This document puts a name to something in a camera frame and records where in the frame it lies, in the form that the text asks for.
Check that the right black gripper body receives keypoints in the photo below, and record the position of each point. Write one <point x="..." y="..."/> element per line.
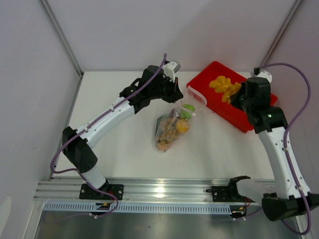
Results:
<point x="246" y="102"/>

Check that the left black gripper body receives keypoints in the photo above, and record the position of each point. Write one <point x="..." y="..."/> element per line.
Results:
<point x="160" y="91"/>

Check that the yellow ginger toy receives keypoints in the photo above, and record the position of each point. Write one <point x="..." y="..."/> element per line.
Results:
<point x="223" y="85"/>

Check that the green vegetable toy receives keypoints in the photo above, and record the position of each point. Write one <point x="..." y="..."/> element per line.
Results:
<point x="187" y="111"/>

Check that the yellow potato toy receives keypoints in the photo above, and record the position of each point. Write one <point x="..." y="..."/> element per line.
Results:
<point x="182" y="126"/>

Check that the clear pink zip top bag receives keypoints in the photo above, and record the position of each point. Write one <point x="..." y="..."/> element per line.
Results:
<point x="192" y="97"/>

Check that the brown longan bunch toy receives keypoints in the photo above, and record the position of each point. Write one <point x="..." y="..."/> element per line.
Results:
<point x="166" y="133"/>

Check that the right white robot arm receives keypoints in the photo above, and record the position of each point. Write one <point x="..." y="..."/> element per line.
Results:
<point x="292" y="196"/>

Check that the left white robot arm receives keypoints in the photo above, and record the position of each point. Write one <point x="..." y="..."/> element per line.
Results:
<point x="79" y="143"/>

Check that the red plastic tray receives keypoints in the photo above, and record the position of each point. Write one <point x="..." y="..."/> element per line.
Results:
<point x="203" y="88"/>

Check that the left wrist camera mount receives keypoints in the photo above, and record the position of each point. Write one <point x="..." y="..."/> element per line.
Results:
<point x="170" y="68"/>

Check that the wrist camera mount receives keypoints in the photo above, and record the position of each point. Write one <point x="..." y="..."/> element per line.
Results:
<point x="262" y="73"/>
<point x="170" y="68"/>

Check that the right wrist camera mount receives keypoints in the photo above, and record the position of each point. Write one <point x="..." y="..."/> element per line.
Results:
<point x="262" y="73"/>

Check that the right corner aluminium post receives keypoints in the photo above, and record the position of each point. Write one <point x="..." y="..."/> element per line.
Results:
<point x="288" y="21"/>

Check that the corner aluminium post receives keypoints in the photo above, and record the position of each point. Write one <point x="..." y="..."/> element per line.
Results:
<point x="288" y="21"/>
<point x="45" y="6"/>

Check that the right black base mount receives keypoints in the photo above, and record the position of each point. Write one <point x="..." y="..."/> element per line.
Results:
<point x="228" y="193"/>

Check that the aluminium frame rail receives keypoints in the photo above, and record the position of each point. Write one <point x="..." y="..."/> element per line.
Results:
<point x="136" y="190"/>

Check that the white slotted cable duct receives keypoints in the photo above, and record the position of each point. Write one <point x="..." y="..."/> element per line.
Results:
<point x="206" y="209"/>

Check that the left corner aluminium post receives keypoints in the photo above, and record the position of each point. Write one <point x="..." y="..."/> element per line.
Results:
<point x="45" y="6"/>

